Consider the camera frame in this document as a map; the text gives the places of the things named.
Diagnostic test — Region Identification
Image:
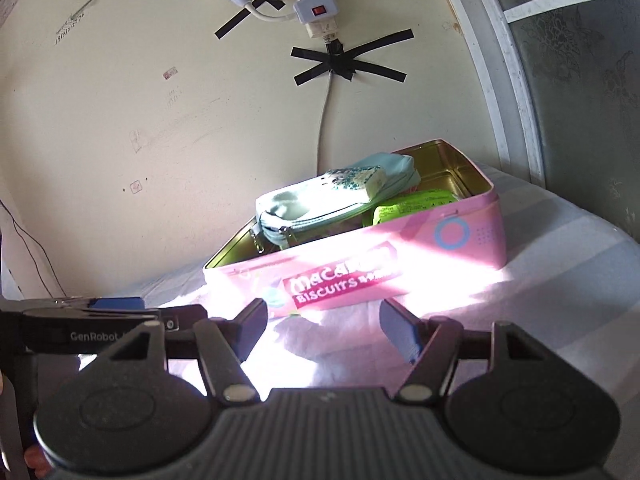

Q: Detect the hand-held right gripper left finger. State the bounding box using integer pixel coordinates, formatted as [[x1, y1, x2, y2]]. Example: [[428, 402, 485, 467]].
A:
[[77, 298, 269, 406]]

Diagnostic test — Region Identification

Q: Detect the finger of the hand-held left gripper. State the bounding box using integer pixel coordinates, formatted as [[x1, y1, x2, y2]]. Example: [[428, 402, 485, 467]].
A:
[[0, 297, 147, 313], [161, 305, 209, 334]]

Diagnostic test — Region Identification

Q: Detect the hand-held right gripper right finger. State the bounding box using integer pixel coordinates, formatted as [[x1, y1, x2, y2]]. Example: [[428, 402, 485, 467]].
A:
[[379, 298, 561, 403]]

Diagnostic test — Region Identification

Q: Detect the pink biscuit tin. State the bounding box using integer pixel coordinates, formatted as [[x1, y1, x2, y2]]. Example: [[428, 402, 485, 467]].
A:
[[202, 137, 505, 320]]

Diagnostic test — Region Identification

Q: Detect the green medicine box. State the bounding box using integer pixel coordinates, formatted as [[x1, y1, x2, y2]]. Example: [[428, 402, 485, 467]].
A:
[[371, 189, 458, 227]]

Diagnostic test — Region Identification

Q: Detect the pale green zipper pouch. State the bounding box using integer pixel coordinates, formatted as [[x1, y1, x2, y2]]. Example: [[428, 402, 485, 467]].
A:
[[252, 154, 417, 257]]

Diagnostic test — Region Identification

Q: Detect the teal patterned white pack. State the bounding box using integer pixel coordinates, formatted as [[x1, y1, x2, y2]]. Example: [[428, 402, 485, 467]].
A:
[[320, 164, 388, 200]]

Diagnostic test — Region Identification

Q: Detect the person's left hand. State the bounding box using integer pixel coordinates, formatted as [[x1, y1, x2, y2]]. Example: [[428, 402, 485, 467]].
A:
[[22, 444, 53, 478]]

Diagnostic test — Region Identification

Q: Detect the black tape cross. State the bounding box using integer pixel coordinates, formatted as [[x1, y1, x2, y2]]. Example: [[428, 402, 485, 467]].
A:
[[291, 29, 415, 87]]

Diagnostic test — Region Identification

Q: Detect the patterned window glass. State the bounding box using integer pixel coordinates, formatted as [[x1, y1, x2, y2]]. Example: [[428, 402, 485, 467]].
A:
[[477, 0, 640, 246]]

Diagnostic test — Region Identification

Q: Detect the white power strip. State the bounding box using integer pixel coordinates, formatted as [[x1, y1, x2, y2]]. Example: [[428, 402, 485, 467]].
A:
[[286, 0, 337, 41]]

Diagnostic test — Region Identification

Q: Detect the white window frame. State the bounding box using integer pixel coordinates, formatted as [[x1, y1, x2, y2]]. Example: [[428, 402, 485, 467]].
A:
[[427, 0, 640, 188]]

